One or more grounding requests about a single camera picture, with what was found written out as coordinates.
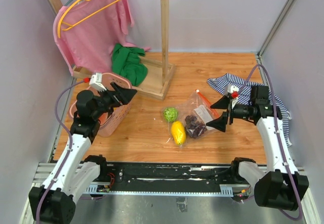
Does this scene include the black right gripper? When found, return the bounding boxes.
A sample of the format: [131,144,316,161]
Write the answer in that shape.
[206,95,250,132]

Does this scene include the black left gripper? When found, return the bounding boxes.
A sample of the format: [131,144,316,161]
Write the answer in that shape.
[92,82,137,120]

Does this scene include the clear zip top bag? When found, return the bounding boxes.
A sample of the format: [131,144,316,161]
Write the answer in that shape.
[161,89,219,148]

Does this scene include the dark purple fake grapes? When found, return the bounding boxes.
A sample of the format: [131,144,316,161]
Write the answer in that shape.
[185,115,207,139]

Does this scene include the yellow fake lemon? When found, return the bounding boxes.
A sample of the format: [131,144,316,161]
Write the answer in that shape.
[171,121,186,146]

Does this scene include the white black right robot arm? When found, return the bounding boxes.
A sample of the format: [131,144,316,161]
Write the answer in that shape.
[207,84,309,211]

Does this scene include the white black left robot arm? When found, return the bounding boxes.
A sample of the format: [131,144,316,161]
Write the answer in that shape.
[28,82,137,223]

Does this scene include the green fake round fruit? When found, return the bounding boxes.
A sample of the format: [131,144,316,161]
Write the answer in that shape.
[163,107,178,122]

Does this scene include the pink plastic basket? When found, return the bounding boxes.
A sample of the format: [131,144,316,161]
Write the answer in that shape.
[69,73,134,141]

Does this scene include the green cloth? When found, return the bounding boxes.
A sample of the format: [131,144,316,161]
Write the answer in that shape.
[111,43,148,86]

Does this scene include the blue white striped cloth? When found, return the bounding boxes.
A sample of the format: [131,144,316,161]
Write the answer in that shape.
[206,73,292,147]

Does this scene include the wooden clothes rack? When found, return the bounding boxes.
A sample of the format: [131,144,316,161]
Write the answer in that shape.
[48,0,176,100]

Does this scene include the pink shirt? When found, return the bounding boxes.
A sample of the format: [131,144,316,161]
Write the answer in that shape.
[53,0,135,73]

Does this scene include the yellow clothes hanger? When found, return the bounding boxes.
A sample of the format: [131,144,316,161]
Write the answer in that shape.
[56,0,124,38]

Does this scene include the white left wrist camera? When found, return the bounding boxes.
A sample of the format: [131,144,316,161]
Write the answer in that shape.
[89,72,107,92]

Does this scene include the aluminium frame post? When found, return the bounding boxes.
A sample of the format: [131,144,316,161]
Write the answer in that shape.
[258,0,309,55]

